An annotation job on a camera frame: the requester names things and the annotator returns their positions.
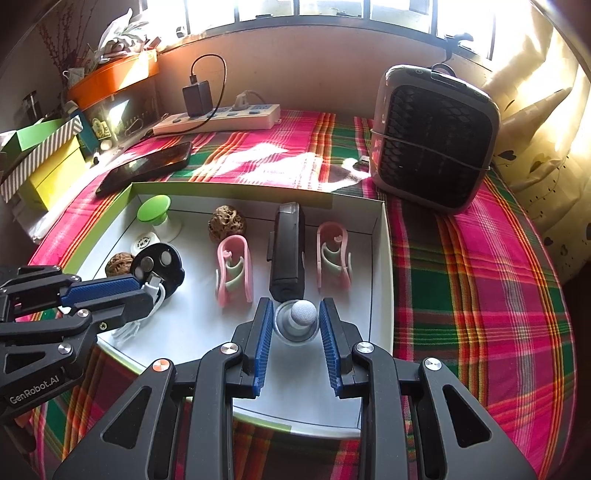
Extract black smartphone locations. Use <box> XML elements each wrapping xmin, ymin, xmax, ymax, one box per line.
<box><xmin>95</xmin><ymin>141</ymin><xmax>192</xmax><ymax>197</ymax></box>

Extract white cable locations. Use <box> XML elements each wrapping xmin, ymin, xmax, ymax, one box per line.
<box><xmin>113</xmin><ymin>272</ymin><xmax>165</xmax><ymax>345</ymax></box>

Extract black rectangular device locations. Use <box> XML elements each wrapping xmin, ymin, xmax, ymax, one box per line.
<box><xmin>268</xmin><ymin>202</ymin><xmax>306</xmax><ymax>302</ymax></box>

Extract large wrinkled walnut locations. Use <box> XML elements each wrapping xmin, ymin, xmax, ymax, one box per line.
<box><xmin>209</xmin><ymin>205</ymin><xmax>247</xmax><ymax>244</ymax></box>

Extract green mushroom-shaped massager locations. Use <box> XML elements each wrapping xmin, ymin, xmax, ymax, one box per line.
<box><xmin>137</xmin><ymin>195</ymin><xmax>182</xmax><ymax>243</ymax></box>

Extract glass tank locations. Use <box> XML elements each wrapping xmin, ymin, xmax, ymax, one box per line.
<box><xmin>83</xmin><ymin>76</ymin><xmax>160</xmax><ymax>139</ymax></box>

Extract dried red branches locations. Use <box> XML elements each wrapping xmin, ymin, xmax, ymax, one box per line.
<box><xmin>37</xmin><ymin>4</ymin><xmax>88</xmax><ymax>75</ymax></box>

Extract small smooth walnut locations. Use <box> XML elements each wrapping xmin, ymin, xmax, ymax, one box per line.
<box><xmin>105</xmin><ymin>251</ymin><xmax>136</xmax><ymax>278</ymax></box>

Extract white plug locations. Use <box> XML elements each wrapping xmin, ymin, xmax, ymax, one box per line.
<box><xmin>235</xmin><ymin>90</ymin><xmax>265</xmax><ymax>112</ymax></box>

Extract white power strip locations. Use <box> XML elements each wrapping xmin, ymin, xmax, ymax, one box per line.
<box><xmin>152</xmin><ymin>104</ymin><xmax>281</xmax><ymax>136</ymax></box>

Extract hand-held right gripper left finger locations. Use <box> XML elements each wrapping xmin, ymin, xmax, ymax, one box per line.
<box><xmin>53</xmin><ymin>296</ymin><xmax>276</xmax><ymax>480</ymax></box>

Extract black window latch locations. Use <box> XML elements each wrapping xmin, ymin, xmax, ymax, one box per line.
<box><xmin>443</xmin><ymin>33</ymin><xmax>476</xmax><ymax>61</ymax></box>

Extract clear glass jar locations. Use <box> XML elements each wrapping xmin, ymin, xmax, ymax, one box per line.
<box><xmin>21</xmin><ymin>90</ymin><xmax>41</xmax><ymax>121</ymax></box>

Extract grey ball-head massager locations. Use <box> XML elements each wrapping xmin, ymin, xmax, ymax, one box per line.
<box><xmin>273</xmin><ymin>299</ymin><xmax>320</xmax><ymax>344</ymax></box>

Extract pink clip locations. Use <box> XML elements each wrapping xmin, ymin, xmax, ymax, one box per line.
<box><xmin>316</xmin><ymin>222</ymin><xmax>354</xmax><ymax>292</ymax></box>
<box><xmin>216</xmin><ymin>235</ymin><xmax>254</xmax><ymax>308</ymax></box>

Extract striped box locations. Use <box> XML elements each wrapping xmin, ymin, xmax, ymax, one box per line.
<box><xmin>0</xmin><ymin>115</ymin><xmax>84</xmax><ymax>201</ymax></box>

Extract black charger cable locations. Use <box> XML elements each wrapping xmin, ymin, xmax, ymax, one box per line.
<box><xmin>189</xmin><ymin>54</ymin><xmax>228</xmax><ymax>126</ymax></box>

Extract small white round cap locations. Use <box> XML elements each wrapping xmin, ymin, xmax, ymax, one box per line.
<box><xmin>130</xmin><ymin>232</ymin><xmax>161</xmax><ymax>257</ymax></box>

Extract orange tray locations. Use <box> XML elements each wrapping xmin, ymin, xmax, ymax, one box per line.
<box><xmin>68</xmin><ymin>51</ymin><xmax>160</xmax><ymax>109</ymax></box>

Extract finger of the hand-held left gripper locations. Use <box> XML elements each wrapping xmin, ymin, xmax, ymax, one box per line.
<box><xmin>0</xmin><ymin>288</ymin><xmax>156</xmax><ymax>394</ymax></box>
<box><xmin>0</xmin><ymin>264</ymin><xmax>144</xmax><ymax>325</ymax></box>

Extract black round disc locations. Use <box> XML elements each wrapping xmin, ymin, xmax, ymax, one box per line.
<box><xmin>129</xmin><ymin>244</ymin><xmax>185</xmax><ymax>301</ymax></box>

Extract pink green plaid tablecloth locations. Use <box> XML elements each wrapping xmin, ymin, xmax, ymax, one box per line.
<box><xmin>28</xmin><ymin>108</ymin><xmax>578</xmax><ymax>480</ymax></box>

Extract cream patterned curtain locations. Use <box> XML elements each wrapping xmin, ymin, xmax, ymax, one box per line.
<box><xmin>480</xmin><ymin>0</ymin><xmax>591</xmax><ymax>282</ymax></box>

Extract black charger adapter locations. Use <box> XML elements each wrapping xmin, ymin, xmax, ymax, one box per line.
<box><xmin>183</xmin><ymin>74</ymin><xmax>213</xmax><ymax>116</ymax></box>

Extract yellow box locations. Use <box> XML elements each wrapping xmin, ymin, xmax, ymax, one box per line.
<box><xmin>23</xmin><ymin>137</ymin><xmax>88</xmax><ymax>210</ymax></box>

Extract grey portable air cooler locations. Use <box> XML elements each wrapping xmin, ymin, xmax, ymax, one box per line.
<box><xmin>369</xmin><ymin>64</ymin><xmax>502</xmax><ymax>214</ymax></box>

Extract white plastic bag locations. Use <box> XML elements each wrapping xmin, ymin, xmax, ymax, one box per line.
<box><xmin>95</xmin><ymin>7</ymin><xmax>160</xmax><ymax>63</ymax></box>

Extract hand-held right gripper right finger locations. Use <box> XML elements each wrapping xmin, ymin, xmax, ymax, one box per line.
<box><xmin>317</xmin><ymin>296</ymin><xmax>539</xmax><ymax>480</ymax></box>

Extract barred window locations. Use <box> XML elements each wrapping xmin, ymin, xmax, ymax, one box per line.
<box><xmin>139</xmin><ymin>0</ymin><xmax>499</xmax><ymax>61</ymax></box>

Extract green white cardboard box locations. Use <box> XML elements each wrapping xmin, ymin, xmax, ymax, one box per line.
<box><xmin>60</xmin><ymin>181</ymin><xmax>394</xmax><ymax>438</ymax></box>

